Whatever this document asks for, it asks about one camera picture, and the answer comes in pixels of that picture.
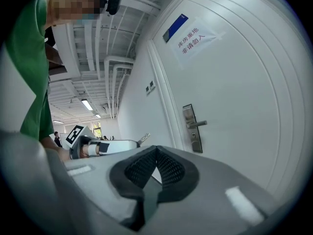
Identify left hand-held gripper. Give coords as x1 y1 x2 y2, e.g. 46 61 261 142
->
65 124 152 161

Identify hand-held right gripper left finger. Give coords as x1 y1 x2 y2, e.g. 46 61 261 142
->
63 145 157 232

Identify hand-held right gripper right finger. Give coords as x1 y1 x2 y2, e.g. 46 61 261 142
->
139 145 279 235

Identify white door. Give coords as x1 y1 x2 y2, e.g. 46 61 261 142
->
146 0 313 200

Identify person's left forearm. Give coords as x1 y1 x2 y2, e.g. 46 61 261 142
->
40 135 72 162

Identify blue door sign plate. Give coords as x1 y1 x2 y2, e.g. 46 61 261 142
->
162 13 190 44

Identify person's left hand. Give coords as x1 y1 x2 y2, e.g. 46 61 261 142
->
79 144 101 158

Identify white ceiling pipes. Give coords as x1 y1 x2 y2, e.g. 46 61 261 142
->
103 55 136 120

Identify white paper notice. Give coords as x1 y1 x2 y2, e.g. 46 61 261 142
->
170 17 227 71

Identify blue face mask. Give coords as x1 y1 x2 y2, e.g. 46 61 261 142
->
75 13 98 26

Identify person's green shirt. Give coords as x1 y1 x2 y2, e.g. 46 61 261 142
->
4 0 56 141

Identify person's head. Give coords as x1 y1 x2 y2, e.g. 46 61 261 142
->
47 0 108 26

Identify metal door lock with handle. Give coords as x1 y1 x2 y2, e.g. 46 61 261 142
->
182 103 208 154

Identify black head camera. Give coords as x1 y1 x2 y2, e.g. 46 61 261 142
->
94 0 125 16

